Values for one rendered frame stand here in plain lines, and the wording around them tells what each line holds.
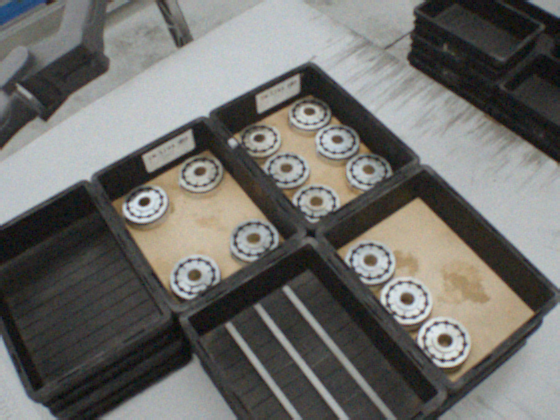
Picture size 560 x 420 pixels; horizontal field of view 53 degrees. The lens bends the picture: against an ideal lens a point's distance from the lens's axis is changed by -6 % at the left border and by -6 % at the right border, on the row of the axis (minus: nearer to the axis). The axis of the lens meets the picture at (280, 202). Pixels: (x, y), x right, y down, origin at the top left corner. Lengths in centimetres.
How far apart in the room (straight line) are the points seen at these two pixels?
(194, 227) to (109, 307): 25
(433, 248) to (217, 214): 47
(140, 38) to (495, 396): 249
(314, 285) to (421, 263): 23
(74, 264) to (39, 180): 42
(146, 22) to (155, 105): 156
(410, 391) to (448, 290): 23
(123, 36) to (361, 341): 240
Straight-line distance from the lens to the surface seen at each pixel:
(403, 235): 128
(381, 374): 114
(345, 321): 118
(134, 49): 312
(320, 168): 137
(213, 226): 130
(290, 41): 190
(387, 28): 311
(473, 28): 238
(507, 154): 165
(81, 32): 88
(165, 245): 129
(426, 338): 115
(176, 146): 137
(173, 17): 207
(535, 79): 241
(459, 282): 124
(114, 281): 128
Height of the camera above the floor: 190
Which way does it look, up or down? 54 degrees down
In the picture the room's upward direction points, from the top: 5 degrees counter-clockwise
